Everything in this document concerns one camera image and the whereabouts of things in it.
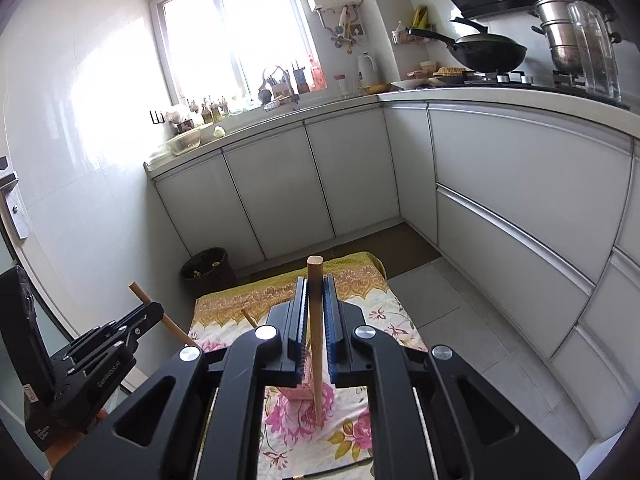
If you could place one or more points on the black chopstick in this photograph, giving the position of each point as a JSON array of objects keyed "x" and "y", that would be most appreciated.
[{"x": 328, "y": 472}]

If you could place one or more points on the window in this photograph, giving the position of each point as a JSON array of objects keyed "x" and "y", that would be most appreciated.
[{"x": 225, "y": 49}]

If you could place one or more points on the glass jar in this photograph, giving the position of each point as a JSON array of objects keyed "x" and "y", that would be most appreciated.
[{"x": 595, "y": 49}]

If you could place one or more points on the dark floor mat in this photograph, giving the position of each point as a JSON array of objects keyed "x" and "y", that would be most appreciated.
[{"x": 400, "y": 249}]

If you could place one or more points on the stainless steel steamer pot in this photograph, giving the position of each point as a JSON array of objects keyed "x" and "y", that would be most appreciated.
[{"x": 557, "y": 26}]

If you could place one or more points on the door handle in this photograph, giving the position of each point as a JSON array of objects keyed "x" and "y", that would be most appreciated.
[{"x": 11, "y": 197}]

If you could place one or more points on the black wok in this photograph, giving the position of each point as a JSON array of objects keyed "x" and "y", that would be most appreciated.
[{"x": 482, "y": 52}]

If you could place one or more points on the black waste bin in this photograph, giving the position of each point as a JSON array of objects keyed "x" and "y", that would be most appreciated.
[{"x": 207, "y": 272}]

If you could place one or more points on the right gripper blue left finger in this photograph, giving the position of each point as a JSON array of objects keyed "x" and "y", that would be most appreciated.
[{"x": 198, "y": 416}]

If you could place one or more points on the wooden chopstick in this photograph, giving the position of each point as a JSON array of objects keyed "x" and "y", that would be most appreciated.
[
  {"x": 166, "y": 320},
  {"x": 249, "y": 319},
  {"x": 315, "y": 305}
]

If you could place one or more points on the white plastic jug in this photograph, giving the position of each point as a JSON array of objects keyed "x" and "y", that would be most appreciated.
[{"x": 368, "y": 74}]

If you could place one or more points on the pink perforated utensil holder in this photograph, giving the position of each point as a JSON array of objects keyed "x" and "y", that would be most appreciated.
[{"x": 302, "y": 392}]

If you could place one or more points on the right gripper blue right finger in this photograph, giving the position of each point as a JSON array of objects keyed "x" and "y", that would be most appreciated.
[{"x": 432, "y": 415}]

